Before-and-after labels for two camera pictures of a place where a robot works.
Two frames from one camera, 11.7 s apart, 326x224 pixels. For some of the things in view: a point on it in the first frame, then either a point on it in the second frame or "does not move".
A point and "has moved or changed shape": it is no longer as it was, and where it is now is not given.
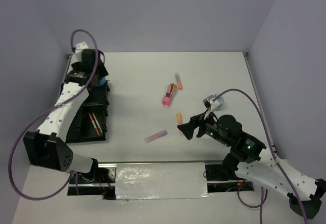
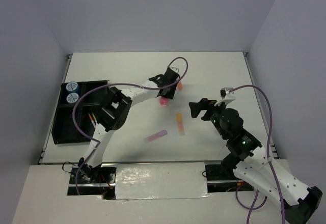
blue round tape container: x=102 y=81 has moved or changed shape
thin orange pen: x=92 y=120 does not move
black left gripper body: x=103 y=71 -> x=169 y=93
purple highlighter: x=156 y=136 does not move
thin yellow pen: x=97 y=122 does not move
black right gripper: x=199 y=120 -> x=204 y=104
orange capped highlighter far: x=179 y=84 does not move
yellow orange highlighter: x=179 y=121 does not move
